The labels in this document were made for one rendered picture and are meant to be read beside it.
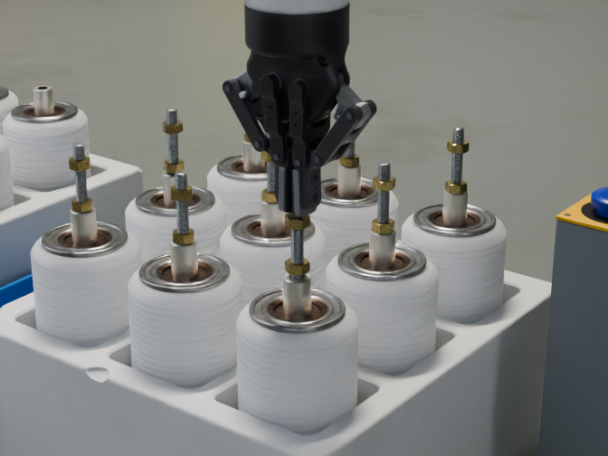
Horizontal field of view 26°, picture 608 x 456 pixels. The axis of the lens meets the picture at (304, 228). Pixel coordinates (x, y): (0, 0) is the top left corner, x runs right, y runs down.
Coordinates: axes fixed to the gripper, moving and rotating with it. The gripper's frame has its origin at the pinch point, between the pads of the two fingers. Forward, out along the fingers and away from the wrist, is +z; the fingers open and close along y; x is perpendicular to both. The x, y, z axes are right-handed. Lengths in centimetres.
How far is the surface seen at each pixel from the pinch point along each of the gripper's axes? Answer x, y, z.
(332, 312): 0.9, 2.6, 10.0
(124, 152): 70, -91, 35
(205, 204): 12.4, -20.6, 10.1
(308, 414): -3.3, 3.5, 16.8
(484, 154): 105, -44, 36
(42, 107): 22, -54, 9
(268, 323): -3.8, 0.0, 9.9
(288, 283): -1.2, -0.1, 7.5
